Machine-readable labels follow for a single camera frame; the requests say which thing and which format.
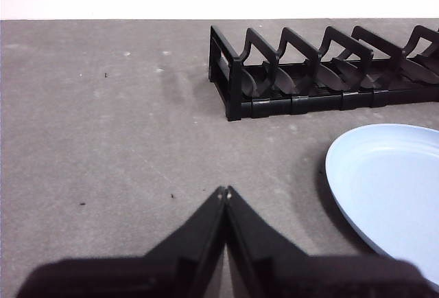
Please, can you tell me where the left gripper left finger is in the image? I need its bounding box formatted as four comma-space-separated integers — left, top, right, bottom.
15, 185, 228, 298

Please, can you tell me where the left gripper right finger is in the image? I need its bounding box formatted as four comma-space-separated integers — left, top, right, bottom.
224, 185, 439, 298

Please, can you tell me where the blue round plate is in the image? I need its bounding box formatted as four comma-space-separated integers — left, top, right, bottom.
324, 123, 439, 288

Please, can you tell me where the black plastic plate rack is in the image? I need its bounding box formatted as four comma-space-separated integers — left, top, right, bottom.
209, 24, 439, 123

